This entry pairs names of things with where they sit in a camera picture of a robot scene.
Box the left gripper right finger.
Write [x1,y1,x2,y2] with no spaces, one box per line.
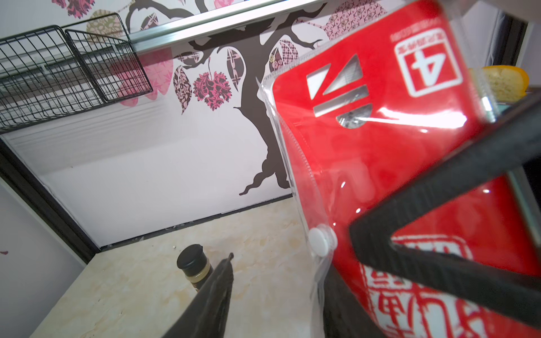
[349,94,540,328]

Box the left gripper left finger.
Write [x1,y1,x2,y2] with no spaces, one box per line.
[164,253,234,338]

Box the red ruler set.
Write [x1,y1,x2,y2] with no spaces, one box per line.
[261,1,540,337]

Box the black lid spice jar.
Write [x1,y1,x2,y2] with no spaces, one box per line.
[176,244,214,291]

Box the yellow toast slice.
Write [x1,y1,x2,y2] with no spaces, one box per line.
[483,66,530,103]

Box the black wire basket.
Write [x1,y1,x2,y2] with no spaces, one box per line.
[1,13,152,134]

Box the aluminium rail back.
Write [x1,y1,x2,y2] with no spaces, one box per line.
[129,0,317,53]

